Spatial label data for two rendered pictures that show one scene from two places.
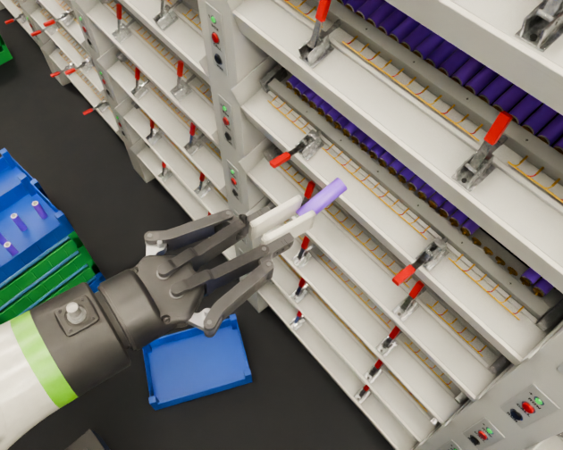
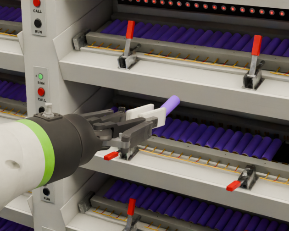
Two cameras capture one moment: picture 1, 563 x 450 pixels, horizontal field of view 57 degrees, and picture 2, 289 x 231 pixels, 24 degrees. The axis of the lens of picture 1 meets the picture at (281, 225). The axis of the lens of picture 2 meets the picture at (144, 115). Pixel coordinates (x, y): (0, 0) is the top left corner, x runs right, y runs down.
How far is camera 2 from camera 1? 0.75 m
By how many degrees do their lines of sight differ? 41
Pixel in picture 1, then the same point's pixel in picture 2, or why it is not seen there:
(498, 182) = (269, 83)
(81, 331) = (54, 120)
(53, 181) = not seen: outside the picture
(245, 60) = (65, 104)
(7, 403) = (23, 143)
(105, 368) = (70, 147)
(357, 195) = (177, 168)
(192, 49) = not seen: hidden behind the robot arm
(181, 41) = not seen: outside the picture
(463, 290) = (279, 193)
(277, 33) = (97, 62)
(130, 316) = (77, 124)
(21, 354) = (24, 124)
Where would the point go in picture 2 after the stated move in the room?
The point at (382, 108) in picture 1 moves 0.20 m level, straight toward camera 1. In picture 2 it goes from (184, 74) to (197, 106)
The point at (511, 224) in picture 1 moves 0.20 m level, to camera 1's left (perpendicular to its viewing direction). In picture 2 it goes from (286, 96) to (175, 106)
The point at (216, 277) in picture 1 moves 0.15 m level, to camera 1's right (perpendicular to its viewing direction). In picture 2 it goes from (119, 125) to (212, 115)
